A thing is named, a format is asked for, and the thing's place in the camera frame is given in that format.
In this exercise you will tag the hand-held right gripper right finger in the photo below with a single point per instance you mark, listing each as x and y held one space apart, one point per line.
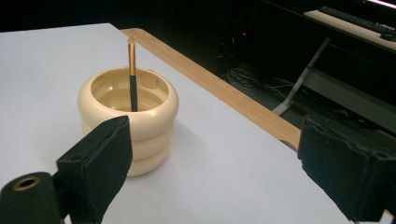
345 174

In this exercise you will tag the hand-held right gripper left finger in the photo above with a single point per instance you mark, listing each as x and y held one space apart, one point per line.
93 168

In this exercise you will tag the cream ribbed pen holder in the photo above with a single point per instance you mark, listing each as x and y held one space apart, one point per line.
149 124

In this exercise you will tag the black pencil with gold end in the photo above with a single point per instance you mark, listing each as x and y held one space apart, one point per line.
133 90

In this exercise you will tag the white table board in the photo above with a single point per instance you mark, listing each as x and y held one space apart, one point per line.
218 174

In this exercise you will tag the light wooden desk top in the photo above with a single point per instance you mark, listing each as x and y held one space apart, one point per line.
342 28

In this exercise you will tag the black keyboard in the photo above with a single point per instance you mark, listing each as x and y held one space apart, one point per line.
355 19

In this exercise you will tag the white metal desk frame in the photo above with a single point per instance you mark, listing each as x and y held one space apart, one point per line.
342 93

